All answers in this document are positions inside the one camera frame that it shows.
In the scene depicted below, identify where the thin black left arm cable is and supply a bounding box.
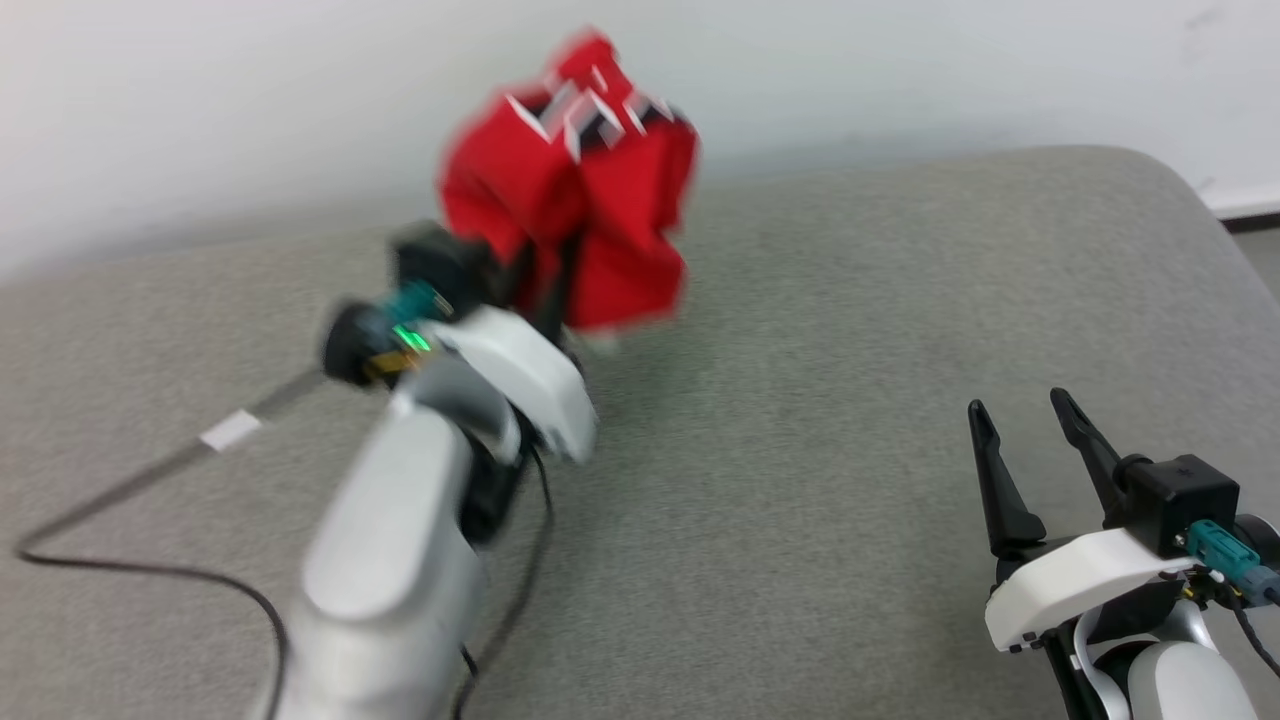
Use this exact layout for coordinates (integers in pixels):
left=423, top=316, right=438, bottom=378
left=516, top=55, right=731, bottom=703
left=450, top=450, right=557, bottom=720

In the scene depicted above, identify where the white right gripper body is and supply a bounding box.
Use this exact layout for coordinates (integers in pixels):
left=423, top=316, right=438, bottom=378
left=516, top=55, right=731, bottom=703
left=985, top=528, right=1201, bottom=653

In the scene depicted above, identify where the teal camera connector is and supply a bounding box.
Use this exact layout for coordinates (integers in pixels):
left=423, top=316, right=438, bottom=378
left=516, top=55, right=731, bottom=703
left=1186, top=519, right=1280, bottom=605
left=383, top=283, right=453, bottom=323

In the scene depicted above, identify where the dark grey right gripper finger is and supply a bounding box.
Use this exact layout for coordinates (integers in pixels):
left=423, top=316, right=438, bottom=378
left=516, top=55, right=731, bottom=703
left=967, top=399, right=1047, bottom=562
left=1049, top=387, right=1129, bottom=527

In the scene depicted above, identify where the white cable label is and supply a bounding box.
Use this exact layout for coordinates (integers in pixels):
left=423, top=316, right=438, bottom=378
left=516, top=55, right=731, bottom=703
left=199, top=411, right=264, bottom=452

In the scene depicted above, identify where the white baseboard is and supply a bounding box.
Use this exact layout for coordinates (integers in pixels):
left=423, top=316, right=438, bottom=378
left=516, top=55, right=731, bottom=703
left=1203, top=183, right=1280, bottom=234

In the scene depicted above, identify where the teal right camera connector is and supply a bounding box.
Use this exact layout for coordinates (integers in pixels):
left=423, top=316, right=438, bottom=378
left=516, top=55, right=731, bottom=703
left=1186, top=519, right=1280, bottom=605

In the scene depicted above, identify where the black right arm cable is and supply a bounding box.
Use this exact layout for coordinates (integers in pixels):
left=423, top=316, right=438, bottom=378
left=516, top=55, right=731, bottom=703
left=1228, top=588, right=1280, bottom=683

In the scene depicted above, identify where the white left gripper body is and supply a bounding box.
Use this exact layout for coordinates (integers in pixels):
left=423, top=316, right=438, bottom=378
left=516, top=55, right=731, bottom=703
left=420, top=305, right=601, bottom=466

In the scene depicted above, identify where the teal left camera connector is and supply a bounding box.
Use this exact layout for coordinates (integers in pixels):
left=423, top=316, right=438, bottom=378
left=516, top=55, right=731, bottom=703
left=383, top=283, right=453, bottom=323

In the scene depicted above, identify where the red garment with white trim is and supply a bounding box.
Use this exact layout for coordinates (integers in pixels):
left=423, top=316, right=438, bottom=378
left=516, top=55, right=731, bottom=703
left=437, top=28, right=701, bottom=336

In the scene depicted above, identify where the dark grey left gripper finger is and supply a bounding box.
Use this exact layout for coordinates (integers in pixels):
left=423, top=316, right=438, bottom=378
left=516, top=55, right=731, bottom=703
left=505, top=238, right=543, bottom=313
left=540, top=235, right=585, bottom=347

